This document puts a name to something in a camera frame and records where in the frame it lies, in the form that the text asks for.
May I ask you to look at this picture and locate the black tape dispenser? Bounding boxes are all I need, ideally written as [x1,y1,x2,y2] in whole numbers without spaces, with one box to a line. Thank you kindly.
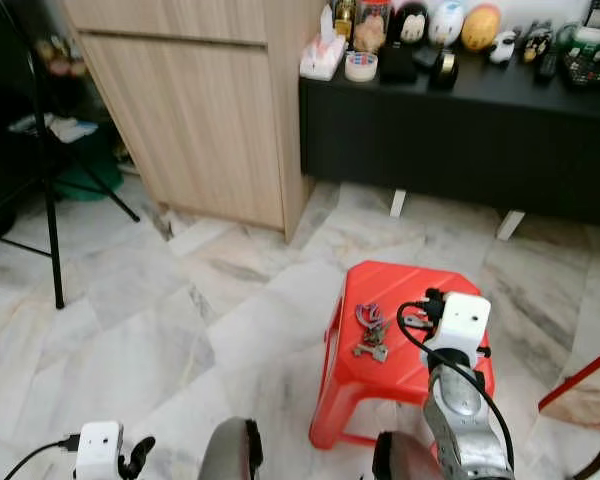
[428,48,459,91]

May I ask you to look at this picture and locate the light wooden cabinet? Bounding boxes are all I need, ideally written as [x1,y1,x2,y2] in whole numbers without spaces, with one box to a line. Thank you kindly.
[60,0,326,241]

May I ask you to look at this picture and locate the marble table red edge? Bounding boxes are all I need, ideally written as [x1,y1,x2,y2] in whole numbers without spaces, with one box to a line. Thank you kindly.
[538,342,600,480]

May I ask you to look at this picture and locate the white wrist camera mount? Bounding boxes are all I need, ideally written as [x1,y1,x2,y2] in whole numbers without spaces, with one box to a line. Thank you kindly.
[427,293,493,366]
[75,422,126,480]

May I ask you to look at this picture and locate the black tripod stand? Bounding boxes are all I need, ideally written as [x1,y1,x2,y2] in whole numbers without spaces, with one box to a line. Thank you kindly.
[0,0,141,309]

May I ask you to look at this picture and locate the small gold bottle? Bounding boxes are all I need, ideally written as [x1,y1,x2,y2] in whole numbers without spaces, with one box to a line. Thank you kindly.
[335,0,357,36]

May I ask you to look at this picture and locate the black green desk phone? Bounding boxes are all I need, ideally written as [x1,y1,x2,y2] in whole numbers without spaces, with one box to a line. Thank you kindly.
[563,25,600,89]

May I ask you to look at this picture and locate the black low sideboard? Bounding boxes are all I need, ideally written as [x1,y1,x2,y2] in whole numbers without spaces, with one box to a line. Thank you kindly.
[298,45,600,241]

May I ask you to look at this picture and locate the red plastic stool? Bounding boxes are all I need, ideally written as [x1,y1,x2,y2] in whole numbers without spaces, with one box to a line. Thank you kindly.
[308,260,496,451]

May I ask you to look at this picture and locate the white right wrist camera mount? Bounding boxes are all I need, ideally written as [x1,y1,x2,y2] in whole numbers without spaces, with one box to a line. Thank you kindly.
[427,293,493,366]

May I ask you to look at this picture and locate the yellow egg figurine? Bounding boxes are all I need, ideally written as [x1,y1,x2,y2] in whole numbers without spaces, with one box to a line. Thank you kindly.
[462,3,503,53]

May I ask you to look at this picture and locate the grey robot left leg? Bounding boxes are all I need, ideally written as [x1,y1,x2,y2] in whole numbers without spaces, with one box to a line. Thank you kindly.
[198,417,264,480]

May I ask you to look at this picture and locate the small black box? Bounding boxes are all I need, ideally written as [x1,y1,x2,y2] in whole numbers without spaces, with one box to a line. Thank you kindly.
[380,45,421,83]

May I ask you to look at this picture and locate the white papers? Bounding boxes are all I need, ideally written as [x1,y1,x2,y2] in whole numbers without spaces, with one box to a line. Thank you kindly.
[10,113,99,143]

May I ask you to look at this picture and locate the green plastic basin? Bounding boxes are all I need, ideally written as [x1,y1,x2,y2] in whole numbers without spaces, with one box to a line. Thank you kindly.
[50,150,121,201]

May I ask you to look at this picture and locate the bunch of metal keys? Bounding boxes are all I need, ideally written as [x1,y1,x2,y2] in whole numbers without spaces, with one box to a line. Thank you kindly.
[352,303,391,363]

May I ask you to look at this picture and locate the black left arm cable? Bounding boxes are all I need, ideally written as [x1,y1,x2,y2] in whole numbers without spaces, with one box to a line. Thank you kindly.
[2,435,81,480]

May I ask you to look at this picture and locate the white pink tissue box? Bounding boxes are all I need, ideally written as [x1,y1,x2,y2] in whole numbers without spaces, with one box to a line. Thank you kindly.
[300,10,347,81]

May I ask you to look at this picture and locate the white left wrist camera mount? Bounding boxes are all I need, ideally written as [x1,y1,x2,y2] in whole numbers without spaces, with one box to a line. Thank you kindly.
[75,422,126,480]

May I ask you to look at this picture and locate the clear tape roll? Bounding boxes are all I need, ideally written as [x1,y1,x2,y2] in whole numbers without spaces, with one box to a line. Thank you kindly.
[344,52,379,83]

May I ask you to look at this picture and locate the dark shelf unit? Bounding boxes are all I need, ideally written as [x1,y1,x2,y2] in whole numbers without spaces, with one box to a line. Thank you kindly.
[0,0,116,216]

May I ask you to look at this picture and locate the dark robot right leg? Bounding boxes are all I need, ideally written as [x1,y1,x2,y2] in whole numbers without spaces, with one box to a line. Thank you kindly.
[372,432,441,480]

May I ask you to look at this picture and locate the white egg figurine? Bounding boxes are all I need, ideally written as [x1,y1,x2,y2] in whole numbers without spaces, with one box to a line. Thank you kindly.
[428,0,466,46]

